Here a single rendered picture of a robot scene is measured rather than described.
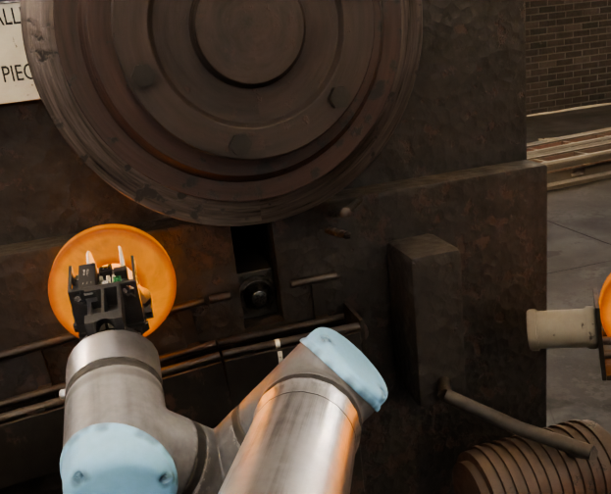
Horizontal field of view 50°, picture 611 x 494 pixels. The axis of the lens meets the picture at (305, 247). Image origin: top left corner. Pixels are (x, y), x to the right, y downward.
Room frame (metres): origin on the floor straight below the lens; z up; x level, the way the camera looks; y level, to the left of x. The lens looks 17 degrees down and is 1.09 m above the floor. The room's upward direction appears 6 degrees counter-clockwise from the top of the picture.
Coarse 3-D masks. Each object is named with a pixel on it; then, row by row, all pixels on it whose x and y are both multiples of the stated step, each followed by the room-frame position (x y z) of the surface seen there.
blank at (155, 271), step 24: (72, 240) 0.79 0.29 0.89; (96, 240) 0.79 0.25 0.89; (120, 240) 0.79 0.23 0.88; (144, 240) 0.80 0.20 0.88; (72, 264) 0.78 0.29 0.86; (96, 264) 0.78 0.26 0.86; (120, 264) 0.79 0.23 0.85; (144, 264) 0.80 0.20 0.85; (168, 264) 0.81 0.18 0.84; (48, 288) 0.77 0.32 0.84; (72, 288) 0.78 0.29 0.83; (168, 288) 0.80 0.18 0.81; (168, 312) 0.80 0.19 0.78; (144, 336) 0.79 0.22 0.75
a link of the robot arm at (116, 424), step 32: (96, 384) 0.52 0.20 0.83; (128, 384) 0.52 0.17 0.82; (160, 384) 0.56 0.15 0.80; (64, 416) 0.53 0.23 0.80; (96, 416) 0.49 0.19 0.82; (128, 416) 0.49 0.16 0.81; (160, 416) 0.51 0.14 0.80; (64, 448) 0.47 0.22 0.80; (96, 448) 0.45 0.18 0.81; (128, 448) 0.45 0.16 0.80; (160, 448) 0.47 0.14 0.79; (192, 448) 0.50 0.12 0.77; (64, 480) 0.45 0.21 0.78; (96, 480) 0.45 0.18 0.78; (128, 480) 0.45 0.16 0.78; (160, 480) 0.46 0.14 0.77
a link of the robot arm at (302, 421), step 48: (336, 336) 0.55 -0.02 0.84; (288, 384) 0.47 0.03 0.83; (336, 384) 0.48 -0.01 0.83; (384, 384) 0.53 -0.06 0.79; (240, 432) 0.51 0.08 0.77; (288, 432) 0.39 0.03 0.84; (336, 432) 0.41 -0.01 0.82; (240, 480) 0.34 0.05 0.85; (288, 480) 0.33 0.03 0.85; (336, 480) 0.36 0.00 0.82
